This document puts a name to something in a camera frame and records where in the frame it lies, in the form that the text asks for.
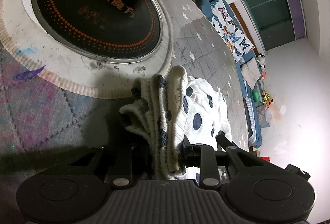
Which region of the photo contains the black white plush toy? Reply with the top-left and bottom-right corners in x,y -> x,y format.
257,53 -> 266,70

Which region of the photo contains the blue corner sofa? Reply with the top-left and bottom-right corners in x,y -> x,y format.
194,0 -> 264,149

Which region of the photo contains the green toy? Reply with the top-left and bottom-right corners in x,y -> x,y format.
252,89 -> 262,103

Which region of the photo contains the black round induction cooktop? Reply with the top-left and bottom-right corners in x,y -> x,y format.
31,0 -> 162,61

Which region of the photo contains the grey star quilted tablecloth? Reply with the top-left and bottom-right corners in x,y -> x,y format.
1,0 -> 248,223

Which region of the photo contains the orange yellow toy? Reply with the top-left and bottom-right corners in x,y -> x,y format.
262,91 -> 273,107

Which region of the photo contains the butterfly print pillow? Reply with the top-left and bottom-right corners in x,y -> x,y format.
210,0 -> 253,62

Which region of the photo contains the white polka dot garment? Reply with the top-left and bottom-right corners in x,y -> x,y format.
119,66 -> 232,179

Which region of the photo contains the dark green window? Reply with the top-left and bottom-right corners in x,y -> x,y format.
243,0 -> 306,51

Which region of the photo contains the beige cushion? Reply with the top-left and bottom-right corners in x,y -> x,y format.
241,58 -> 261,89

